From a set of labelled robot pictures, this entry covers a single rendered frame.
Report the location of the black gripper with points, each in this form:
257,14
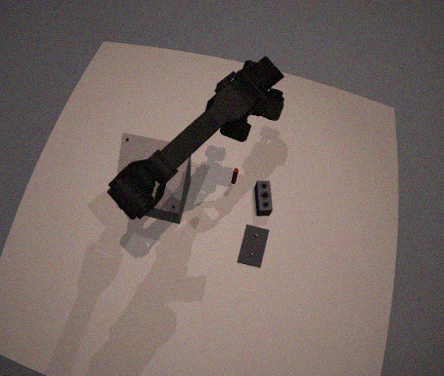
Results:
239,130

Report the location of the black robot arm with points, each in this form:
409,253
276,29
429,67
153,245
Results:
249,93

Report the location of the dark red cylinder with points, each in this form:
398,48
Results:
235,173

